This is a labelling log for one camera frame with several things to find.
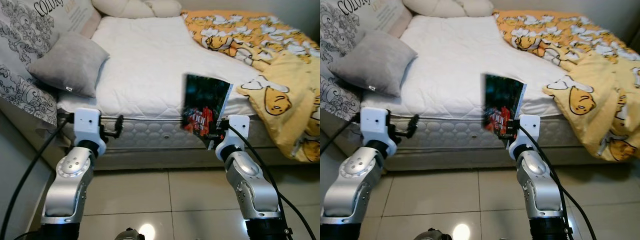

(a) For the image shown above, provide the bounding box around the yellow cartoon print blanket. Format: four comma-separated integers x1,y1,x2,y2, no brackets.
493,10,640,164
181,11,321,164

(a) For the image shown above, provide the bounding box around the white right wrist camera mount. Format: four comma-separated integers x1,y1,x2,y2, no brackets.
215,115,251,152
510,114,542,150

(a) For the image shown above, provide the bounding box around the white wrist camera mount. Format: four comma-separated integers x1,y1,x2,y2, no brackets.
360,107,399,153
73,108,108,152
510,114,542,150
215,115,251,152

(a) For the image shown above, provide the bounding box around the grey pillow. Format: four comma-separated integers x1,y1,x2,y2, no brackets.
327,30,419,98
26,32,111,99

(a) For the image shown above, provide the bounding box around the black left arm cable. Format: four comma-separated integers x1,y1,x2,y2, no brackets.
0,113,75,240
320,114,362,156

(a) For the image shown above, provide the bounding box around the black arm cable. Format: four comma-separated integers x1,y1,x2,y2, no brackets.
226,124,319,240
0,113,75,240
516,125,598,240
320,114,362,156

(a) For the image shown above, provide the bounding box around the beige tube cushion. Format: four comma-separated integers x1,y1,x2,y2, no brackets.
402,0,495,19
91,0,183,20

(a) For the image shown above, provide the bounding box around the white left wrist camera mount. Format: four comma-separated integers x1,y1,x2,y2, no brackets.
360,107,399,153
73,108,108,152

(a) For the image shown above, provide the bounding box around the ornament printed headboard cover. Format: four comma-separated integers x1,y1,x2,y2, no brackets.
320,0,409,124
0,0,97,129

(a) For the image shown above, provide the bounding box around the dark glossy book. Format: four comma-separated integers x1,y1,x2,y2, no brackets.
482,73,528,136
180,73,235,137

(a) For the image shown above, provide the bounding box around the white quilted mattress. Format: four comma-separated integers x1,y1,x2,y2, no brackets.
360,14,601,152
56,15,297,152

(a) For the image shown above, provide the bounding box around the beige bed base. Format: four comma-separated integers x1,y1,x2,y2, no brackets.
334,120,608,172
42,120,302,172

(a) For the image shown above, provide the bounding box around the left robot leg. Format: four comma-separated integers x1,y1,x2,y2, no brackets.
426,228,454,240
114,227,146,240

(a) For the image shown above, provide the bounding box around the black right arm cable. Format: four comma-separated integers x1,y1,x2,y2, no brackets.
516,125,598,240
226,124,319,240

